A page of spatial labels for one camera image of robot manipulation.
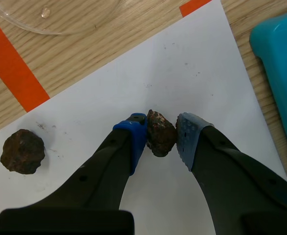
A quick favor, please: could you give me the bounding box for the turquoise rack with round holes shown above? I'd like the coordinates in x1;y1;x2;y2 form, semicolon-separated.
249;6;287;174

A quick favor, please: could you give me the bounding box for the small dark reddish stone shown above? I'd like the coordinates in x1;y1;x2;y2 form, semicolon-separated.
145;109;177;158

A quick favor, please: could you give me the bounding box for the small dark round stone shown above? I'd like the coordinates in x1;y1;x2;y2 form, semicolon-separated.
0;129;45;175

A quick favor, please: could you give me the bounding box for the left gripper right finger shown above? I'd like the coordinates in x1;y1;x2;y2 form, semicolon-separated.
175;112;287;235

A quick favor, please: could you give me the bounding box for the white sheet of paper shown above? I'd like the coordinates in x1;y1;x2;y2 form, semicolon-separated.
0;0;287;235

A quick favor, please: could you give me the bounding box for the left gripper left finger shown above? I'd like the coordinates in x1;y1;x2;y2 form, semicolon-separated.
0;112;149;235

